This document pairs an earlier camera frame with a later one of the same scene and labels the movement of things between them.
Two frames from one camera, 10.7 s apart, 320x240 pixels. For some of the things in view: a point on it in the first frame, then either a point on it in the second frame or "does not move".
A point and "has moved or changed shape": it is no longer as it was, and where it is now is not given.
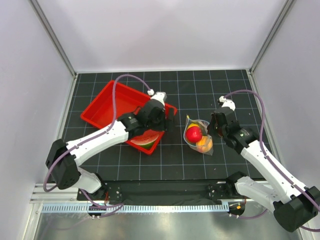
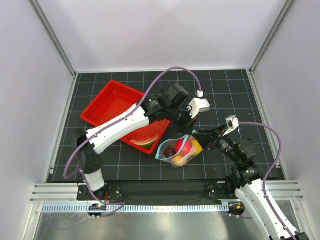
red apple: x=194 y=134 has moved or changed shape
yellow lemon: x=192 y=124 has moved or changed shape
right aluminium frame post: x=272 y=35 does not move
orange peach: x=205 y=144 has moved or changed shape
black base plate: x=125 y=191 does not move
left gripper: x=162 y=126 to x=186 y=128
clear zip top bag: x=196 y=136 has moved or changed shape
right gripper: x=210 y=130 to x=204 y=139
